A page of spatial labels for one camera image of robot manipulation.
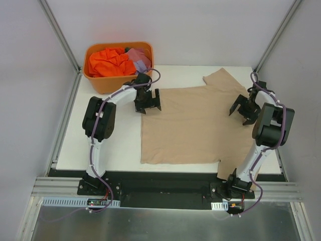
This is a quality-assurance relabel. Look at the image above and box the beige t shirt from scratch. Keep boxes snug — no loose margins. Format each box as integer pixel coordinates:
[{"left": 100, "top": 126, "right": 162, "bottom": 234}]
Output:
[{"left": 141, "top": 68, "right": 253, "bottom": 179}]

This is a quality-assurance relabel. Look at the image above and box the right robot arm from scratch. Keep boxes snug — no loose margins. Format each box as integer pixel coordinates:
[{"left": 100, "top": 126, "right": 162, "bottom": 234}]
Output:
[{"left": 226, "top": 80, "right": 295, "bottom": 198}]

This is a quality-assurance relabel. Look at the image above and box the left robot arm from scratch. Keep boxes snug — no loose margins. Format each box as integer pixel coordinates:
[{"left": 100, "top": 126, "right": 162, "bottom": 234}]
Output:
[{"left": 82, "top": 72, "right": 162, "bottom": 195}]

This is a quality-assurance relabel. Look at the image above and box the lavender t shirt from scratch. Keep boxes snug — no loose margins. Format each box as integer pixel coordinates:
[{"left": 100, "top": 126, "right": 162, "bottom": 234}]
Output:
[{"left": 134, "top": 60, "right": 151, "bottom": 75}]

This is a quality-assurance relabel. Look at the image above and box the pink t shirt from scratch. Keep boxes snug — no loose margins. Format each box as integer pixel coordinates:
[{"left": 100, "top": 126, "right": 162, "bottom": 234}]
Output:
[{"left": 126, "top": 48, "right": 151, "bottom": 67}]

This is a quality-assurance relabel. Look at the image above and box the orange plastic laundry basket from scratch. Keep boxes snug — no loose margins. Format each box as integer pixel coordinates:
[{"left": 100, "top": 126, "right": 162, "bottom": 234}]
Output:
[{"left": 83, "top": 42, "right": 153, "bottom": 94}]

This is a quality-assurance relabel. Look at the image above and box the orange t shirt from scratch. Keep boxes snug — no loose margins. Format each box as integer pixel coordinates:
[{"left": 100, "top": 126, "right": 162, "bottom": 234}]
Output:
[{"left": 88, "top": 47, "right": 136, "bottom": 78}]

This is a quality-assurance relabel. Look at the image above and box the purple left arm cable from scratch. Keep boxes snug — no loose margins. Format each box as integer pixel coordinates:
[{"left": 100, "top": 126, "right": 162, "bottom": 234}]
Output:
[{"left": 40, "top": 68, "right": 162, "bottom": 223}]

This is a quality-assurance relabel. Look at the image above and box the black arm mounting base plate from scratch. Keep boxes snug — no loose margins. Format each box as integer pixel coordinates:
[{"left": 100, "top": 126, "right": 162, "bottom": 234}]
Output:
[{"left": 47, "top": 168, "right": 288, "bottom": 209}]

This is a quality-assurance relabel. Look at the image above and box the right grey cable duct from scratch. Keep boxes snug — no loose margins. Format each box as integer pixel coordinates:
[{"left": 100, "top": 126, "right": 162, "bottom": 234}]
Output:
[{"left": 211, "top": 201, "right": 229, "bottom": 211}]

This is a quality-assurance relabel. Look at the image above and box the grey cable duct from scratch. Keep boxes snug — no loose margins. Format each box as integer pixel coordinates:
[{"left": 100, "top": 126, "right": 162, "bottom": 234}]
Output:
[
  {"left": 42, "top": 197, "right": 120, "bottom": 208},
  {"left": 211, "top": 201, "right": 229, "bottom": 211}
]

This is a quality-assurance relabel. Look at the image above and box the right aluminium corner post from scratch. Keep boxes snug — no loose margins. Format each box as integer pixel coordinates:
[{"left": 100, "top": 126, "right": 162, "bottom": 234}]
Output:
[{"left": 252, "top": 0, "right": 303, "bottom": 73}]

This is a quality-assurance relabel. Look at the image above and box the aluminium corner post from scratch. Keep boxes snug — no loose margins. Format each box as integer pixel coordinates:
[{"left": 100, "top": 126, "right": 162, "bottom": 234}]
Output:
[
  {"left": 252, "top": 0, "right": 303, "bottom": 73},
  {"left": 37, "top": 0, "right": 81, "bottom": 73}
]

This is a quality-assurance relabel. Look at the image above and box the left aluminium corner post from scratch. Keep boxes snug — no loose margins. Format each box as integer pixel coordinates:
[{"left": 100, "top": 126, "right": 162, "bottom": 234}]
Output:
[{"left": 37, "top": 0, "right": 81, "bottom": 73}]

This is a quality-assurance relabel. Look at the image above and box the left grey cable duct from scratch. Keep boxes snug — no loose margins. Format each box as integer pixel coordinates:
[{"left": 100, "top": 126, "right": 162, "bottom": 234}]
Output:
[{"left": 42, "top": 197, "right": 120, "bottom": 208}]

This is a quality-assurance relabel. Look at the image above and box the aluminium front frame rail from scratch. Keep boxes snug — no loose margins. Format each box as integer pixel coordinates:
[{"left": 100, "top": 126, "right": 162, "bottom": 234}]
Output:
[{"left": 32, "top": 177, "right": 303, "bottom": 202}]

